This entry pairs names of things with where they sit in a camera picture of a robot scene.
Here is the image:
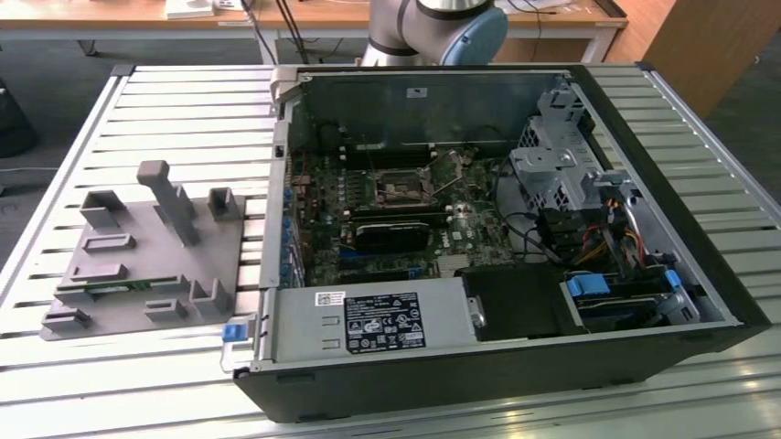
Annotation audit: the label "grey case release handle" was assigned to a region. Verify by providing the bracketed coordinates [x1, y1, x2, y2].
[267, 67, 307, 104]

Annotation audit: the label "wooden cabinet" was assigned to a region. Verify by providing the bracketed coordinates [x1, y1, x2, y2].
[600, 0, 781, 119]

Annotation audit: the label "white box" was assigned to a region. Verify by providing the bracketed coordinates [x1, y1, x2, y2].
[162, 0, 220, 20]

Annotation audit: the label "CPU socket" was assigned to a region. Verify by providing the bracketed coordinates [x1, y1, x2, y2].
[371, 168, 437, 208]

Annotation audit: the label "coloured wire bundle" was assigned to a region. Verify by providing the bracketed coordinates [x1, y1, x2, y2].
[575, 196, 648, 269]

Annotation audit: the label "green RAM stick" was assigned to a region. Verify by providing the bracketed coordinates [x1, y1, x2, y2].
[86, 282, 154, 293]

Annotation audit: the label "blue disk carrier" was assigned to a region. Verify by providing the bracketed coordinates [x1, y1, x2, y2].
[563, 272, 612, 302]

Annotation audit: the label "thin metal locking lever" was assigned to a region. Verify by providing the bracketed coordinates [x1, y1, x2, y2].
[437, 157, 476, 196]

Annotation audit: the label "black graphics card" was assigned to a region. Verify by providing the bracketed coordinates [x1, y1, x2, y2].
[351, 220, 429, 255]

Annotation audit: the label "black installed RAM stick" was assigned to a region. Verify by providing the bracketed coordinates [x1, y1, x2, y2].
[348, 206, 447, 225]

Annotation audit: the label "small silver heatsink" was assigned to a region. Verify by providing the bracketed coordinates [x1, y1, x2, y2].
[436, 255, 472, 278]

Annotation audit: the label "silver metal drive cage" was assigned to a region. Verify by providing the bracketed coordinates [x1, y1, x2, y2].
[507, 88, 606, 212]

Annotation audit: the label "wooden desk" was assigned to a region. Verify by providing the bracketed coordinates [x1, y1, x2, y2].
[276, 0, 630, 65]
[0, 0, 279, 65]

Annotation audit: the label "grey plastic parts rack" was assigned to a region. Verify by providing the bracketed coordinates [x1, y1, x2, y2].
[36, 159, 248, 342]

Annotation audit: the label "black open PC case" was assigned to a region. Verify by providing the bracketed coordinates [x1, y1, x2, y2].
[230, 62, 773, 424]

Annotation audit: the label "grey power supply unit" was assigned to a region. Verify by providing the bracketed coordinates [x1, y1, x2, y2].
[260, 286, 477, 363]

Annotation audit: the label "green motherboard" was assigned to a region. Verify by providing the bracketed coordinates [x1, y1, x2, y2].
[285, 153, 538, 289]

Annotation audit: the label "hanging black cables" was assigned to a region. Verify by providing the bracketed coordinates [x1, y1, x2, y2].
[241, 0, 324, 65]

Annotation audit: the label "metal socket cover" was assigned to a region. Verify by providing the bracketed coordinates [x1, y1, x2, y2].
[425, 145, 477, 196]

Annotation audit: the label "blue case latch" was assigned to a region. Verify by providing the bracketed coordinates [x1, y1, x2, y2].
[220, 321, 252, 345]

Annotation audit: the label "black cable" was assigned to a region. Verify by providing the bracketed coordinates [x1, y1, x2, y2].
[494, 159, 566, 264]

